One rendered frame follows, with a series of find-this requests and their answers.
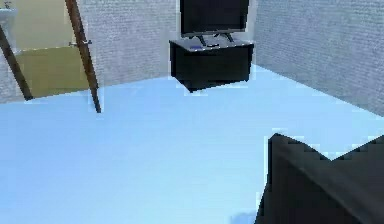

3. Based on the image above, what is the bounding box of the brown door frame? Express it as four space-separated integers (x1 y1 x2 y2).
0 25 34 102

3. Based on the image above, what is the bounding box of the grey door handle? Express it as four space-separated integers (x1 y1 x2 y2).
68 39 93 48

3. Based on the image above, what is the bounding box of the black television cabinet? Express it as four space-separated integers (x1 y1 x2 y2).
168 36 255 94

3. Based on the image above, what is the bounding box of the black television set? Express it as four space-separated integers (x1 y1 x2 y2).
179 0 250 46

